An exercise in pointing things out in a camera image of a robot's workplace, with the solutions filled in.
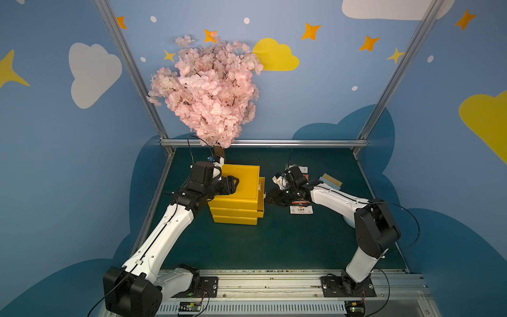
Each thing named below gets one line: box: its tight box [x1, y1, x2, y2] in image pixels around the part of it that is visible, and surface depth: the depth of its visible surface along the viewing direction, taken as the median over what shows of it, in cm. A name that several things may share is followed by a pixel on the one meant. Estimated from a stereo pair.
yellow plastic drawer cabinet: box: [207, 163, 267, 226], surface depth 82 cm
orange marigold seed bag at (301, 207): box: [289, 200, 314, 215], surface depth 98 cm
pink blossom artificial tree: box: [146, 35, 264, 160], surface depth 71 cm
